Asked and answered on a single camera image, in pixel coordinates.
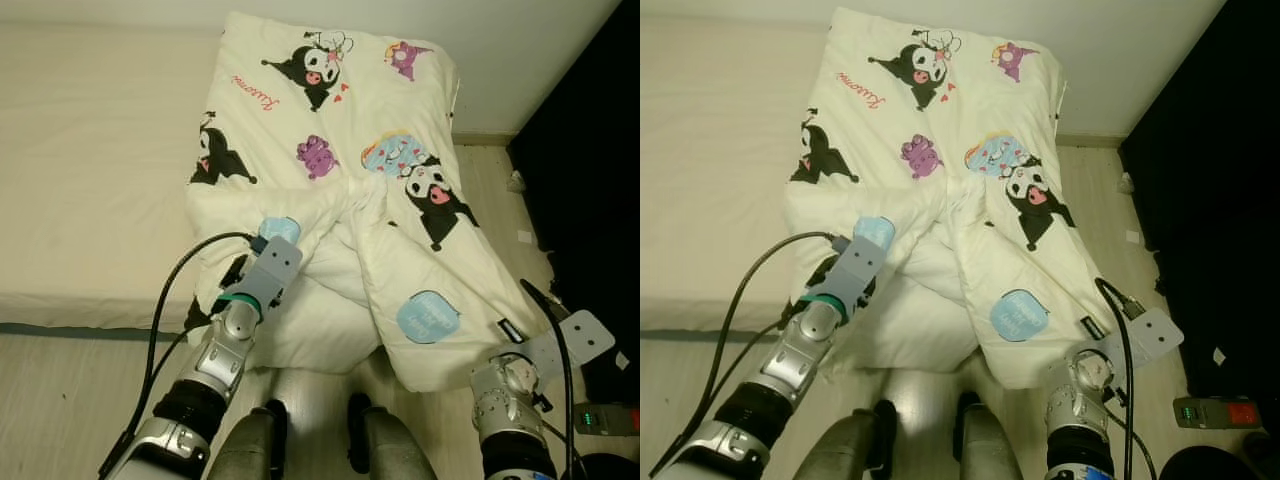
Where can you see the grey right robot leg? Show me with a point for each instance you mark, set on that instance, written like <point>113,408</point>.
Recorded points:
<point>390,445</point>
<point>990,445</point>

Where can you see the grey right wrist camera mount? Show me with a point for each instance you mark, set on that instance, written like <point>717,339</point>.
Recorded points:
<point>1145,340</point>
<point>575,340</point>

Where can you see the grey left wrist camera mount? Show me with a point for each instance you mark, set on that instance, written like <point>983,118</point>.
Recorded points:
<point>860,268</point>
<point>272,268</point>

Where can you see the grey power strip red switch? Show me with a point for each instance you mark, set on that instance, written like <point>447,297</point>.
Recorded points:
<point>1215,412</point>
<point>610,419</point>

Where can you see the crumpled white paper ball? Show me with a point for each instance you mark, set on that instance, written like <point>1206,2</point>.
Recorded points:
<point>1125,183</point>
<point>516,182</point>

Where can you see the small white sticker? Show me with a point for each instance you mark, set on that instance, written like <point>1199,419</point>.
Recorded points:
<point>622,360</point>
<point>1219,355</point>

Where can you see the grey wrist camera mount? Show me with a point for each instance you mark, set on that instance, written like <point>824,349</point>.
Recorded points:
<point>575,340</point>
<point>860,268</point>
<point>272,268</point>
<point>1145,340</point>

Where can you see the low black cabinet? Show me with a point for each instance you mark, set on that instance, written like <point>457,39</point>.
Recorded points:
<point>590,150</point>
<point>1210,150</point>

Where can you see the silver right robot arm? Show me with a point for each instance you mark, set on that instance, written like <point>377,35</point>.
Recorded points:
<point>510,400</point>
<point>1085,400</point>

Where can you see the beige mattress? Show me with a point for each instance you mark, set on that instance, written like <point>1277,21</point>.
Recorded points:
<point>710,170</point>
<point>90,170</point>

